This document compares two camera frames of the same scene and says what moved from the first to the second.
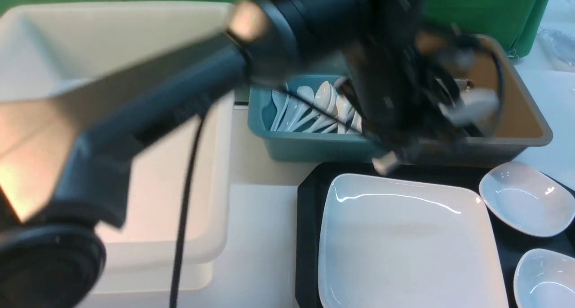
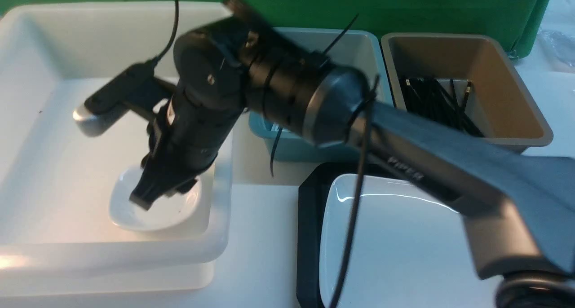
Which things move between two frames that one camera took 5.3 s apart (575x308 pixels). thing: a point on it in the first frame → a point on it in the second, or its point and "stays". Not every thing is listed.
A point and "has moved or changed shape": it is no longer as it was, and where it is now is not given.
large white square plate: [389, 242] stays
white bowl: [528, 200] has moved or changed shape
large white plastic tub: [46, 46] stays
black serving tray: [513, 245] stays
